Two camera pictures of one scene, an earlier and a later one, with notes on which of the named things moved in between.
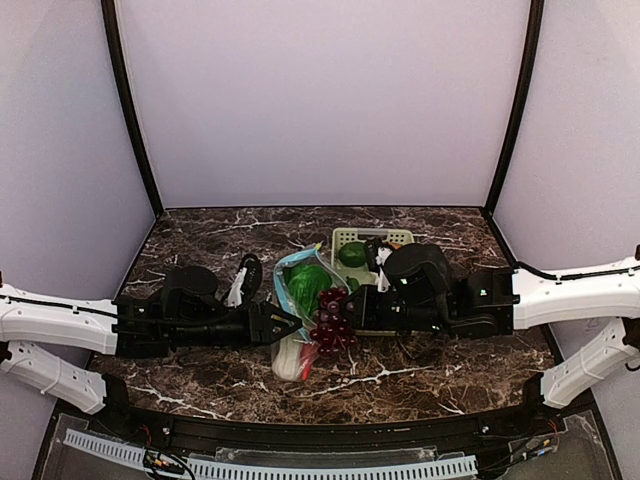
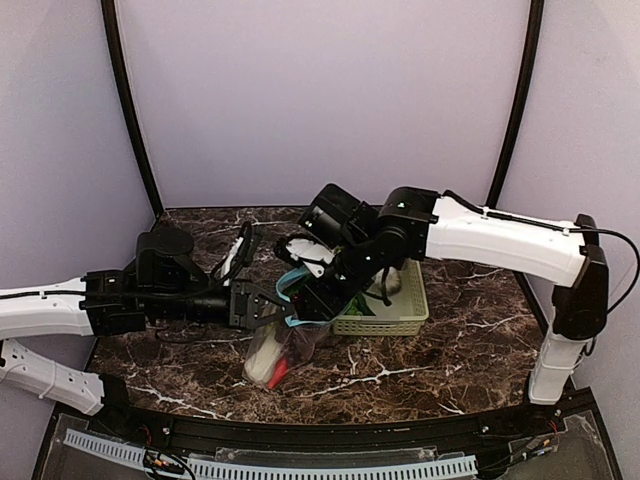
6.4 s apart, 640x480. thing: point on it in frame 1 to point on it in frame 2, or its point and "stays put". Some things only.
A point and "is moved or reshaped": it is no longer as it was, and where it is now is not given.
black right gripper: (366, 310) to (316, 298)
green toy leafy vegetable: (304, 282) to (267, 351)
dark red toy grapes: (333, 329) to (299, 343)
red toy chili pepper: (307, 354) to (281, 369)
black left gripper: (256, 325) to (239, 305)
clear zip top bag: (298, 279) is moved or reshaped
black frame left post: (112, 31) stays put
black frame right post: (537, 8) stays put
